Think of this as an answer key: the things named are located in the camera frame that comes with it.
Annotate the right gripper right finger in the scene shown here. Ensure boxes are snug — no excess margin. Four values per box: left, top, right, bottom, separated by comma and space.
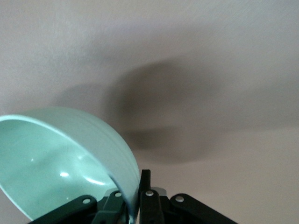
139, 169, 239, 224

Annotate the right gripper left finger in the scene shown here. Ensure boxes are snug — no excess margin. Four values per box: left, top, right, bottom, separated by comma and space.
27, 190, 128, 224

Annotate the light green bowl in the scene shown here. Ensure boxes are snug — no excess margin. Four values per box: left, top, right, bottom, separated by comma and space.
0, 106, 140, 224

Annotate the brown table cloth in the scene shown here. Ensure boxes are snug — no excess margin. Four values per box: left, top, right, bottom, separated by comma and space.
0, 0, 299, 224

